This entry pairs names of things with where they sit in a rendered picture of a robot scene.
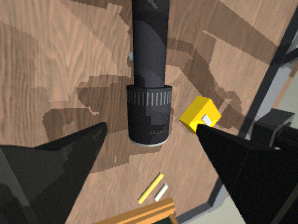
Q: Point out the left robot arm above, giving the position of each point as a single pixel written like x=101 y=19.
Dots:
x=286 y=137

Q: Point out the yellow stick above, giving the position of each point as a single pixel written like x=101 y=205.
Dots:
x=150 y=188

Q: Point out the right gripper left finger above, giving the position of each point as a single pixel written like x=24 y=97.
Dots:
x=47 y=179

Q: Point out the black flashlight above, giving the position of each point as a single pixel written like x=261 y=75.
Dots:
x=149 y=99

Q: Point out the white chalk stick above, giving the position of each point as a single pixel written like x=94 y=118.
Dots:
x=162 y=190

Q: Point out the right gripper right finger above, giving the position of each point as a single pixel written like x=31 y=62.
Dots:
x=261 y=181

